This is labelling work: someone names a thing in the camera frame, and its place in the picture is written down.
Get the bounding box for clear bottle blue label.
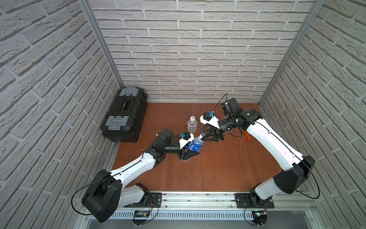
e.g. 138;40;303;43
188;135;204;152

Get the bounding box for clear labelled bottle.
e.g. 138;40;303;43
187;116;198;133

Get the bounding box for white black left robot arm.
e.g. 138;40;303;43
82;129;204;222

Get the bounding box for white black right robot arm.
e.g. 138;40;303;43
200;108;315;202

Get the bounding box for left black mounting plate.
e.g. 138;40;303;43
123;183;163;208

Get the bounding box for black mounting plate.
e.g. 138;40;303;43
123;183;163;208
234;193;275;209

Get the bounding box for black plastic toolbox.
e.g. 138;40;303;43
100;87;148;143

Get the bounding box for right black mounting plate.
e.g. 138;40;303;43
234;193;275;209

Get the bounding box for left controller circuit board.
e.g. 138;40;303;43
132;210;149;226

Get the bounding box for controller circuit board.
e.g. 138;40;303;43
132;210;149;226
252;211;267;226

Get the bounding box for right controller circuit board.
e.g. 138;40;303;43
252;211;267;226

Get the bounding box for right corner aluminium profile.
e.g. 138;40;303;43
258;0;326;106

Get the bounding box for corner aluminium profile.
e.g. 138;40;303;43
79;0;124;88
258;0;326;106

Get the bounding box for left corner aluminium profile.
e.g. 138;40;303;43
79;0;124;88

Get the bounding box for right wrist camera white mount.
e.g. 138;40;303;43
200;112;220;128

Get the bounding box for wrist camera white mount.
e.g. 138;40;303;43
200;112;220;128
179;131;194;149

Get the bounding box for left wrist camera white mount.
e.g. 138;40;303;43
179;131;194;149

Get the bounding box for orange handled pliers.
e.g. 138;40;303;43
244;131;251;142

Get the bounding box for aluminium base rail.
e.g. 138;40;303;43
109;191;317;223

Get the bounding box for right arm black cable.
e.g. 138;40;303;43
248;120;321;199

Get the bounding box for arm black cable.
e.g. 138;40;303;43
71;158;146;216
248;120;321;199

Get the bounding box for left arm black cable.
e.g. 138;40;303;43
71;158;146;216

